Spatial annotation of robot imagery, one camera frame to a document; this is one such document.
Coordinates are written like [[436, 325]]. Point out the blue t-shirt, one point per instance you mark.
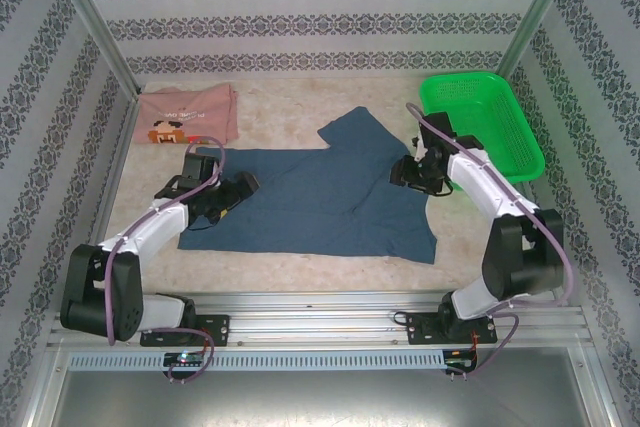
[[300, 197]]

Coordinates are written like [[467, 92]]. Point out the pink pixel-print t-shirt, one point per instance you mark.
[[200, 102]]

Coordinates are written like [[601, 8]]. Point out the green plastic basket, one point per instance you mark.
[[480, 97]]

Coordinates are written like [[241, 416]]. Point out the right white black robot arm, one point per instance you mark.
[[475, 182]]

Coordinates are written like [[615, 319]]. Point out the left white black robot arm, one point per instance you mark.
[[145, 227]]

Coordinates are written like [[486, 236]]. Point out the left circuit board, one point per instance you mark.
[[185, 358]]

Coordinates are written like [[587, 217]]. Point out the circuit board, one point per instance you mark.
[[185, 358], [457, 359]]

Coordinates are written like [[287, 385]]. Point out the right circuit board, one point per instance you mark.
[[457, 359]]

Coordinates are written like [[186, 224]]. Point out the grey metal sheet tray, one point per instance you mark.
[[320, 402]]

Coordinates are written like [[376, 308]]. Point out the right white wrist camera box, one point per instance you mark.
[[419, 147]]

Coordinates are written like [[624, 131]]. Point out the left aluminium side rail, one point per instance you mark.
[[116, 157]]

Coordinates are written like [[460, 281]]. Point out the aluminium side rail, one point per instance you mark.
[[532, 194], [116, 157]]

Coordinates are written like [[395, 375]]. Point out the right aluminium side rail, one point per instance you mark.
[[532, 194]]

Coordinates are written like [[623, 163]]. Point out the left black mount plate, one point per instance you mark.
[[215, 329]]

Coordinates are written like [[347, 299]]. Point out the black mount plate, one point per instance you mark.
[[215, 329], [420, 329]]

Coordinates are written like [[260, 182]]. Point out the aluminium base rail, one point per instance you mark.
[[310, 322]]

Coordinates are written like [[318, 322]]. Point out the right black mount plate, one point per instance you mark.
[[420, 329]]

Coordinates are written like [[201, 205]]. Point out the right aluminium frame post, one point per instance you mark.
[[534, 17]]

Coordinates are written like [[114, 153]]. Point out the aluminium frame post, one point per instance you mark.
[[534, 17], [92, 17]]

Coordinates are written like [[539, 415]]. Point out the left aluminium frame post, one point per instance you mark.
[[92, 17]]

